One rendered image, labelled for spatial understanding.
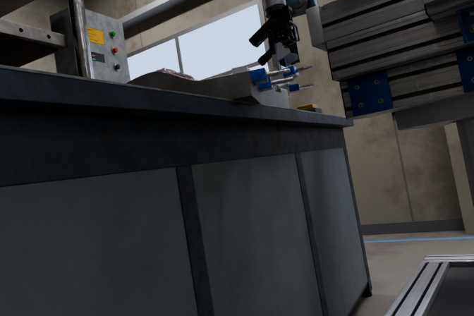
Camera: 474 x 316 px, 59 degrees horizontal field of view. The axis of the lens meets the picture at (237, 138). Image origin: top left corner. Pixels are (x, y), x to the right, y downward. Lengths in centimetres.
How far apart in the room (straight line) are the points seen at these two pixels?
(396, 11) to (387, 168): 244
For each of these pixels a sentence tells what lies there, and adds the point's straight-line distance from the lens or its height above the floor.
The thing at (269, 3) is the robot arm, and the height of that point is 116.
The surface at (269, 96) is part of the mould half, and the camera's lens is 130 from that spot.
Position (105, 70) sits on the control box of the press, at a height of 120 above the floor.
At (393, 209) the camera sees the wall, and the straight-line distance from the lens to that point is 336.
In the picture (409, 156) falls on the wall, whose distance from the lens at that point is 329.
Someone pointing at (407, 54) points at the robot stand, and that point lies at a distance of 95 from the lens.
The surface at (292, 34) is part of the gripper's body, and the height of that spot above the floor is 104.
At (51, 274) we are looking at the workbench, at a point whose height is 56.
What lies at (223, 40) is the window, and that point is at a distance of 400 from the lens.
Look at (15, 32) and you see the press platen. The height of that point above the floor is 125.
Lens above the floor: 65
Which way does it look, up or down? 4 degrees up
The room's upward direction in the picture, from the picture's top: 9 degrees counter-clockwise
